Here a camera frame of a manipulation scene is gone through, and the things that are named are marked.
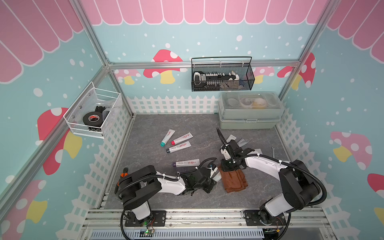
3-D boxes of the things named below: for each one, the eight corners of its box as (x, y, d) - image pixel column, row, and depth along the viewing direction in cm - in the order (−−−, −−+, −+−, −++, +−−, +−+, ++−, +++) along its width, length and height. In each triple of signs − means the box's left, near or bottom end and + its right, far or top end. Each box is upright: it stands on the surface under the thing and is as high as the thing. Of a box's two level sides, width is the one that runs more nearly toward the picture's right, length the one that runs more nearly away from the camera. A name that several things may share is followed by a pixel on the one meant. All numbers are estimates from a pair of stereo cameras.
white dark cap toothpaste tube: (167, 154, 100) (166, 151, 98) (166, 150, 102) (165, 148, 99) (190, 146, 104) (190, 143, 101) (189, 142, 106) (188, 140, 103)
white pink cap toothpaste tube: (172, 146, 104) (171, 144, 102) (170, 142, 106) (170, 140, 104) (192, 137, 109) (192, 135, 107) (190, 134, 111) (190, 132, 109)
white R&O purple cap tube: (173, 168, 94) (172, 166, 91) (173, 163, 96) (172, 161, 93) (200, 165, 95) (200, 163, 92) (199, 160, 97) (199, 158, 94)
